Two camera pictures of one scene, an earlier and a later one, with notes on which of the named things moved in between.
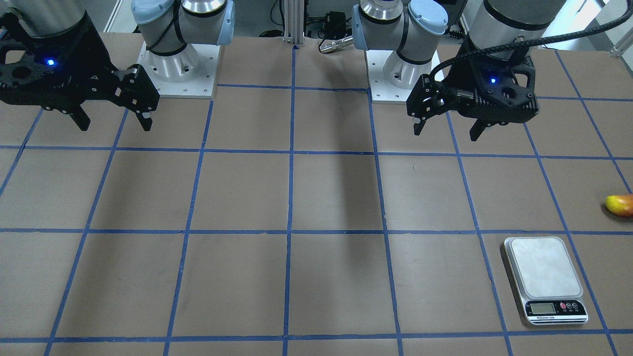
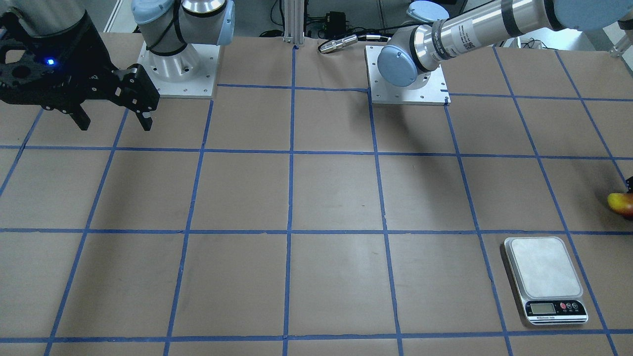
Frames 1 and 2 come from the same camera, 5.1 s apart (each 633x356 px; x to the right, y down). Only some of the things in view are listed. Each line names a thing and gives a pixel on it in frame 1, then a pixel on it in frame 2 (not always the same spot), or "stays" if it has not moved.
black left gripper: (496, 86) to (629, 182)
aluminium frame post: (293, 22) stays
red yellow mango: (621, 204) stays
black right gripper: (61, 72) stays
